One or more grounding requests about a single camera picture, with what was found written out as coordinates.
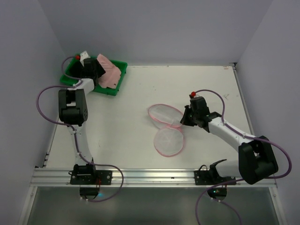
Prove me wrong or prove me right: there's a pink cloth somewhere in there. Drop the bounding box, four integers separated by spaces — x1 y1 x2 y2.
97 54 121 89

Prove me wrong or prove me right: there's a white mesh laundry bag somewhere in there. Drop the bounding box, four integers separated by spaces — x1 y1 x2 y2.
147 104 185 158

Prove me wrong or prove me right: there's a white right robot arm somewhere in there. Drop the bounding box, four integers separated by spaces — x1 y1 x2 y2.
180 96 278 185

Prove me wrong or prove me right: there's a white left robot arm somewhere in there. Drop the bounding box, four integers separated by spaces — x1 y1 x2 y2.
58 56 105 185

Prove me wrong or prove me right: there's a green plastic tray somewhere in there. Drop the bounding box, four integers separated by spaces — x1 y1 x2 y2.
65 54 128 96

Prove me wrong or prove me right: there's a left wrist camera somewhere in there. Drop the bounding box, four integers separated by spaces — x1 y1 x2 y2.
80 51 90 67

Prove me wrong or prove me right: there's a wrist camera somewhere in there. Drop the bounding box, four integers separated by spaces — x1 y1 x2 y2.
189 91 202 101
80 51 90 67

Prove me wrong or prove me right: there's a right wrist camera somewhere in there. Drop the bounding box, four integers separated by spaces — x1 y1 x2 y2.
189 91 202 101

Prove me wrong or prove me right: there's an aluminium mounting rail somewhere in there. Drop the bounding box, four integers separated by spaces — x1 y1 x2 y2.
30 167 277 188

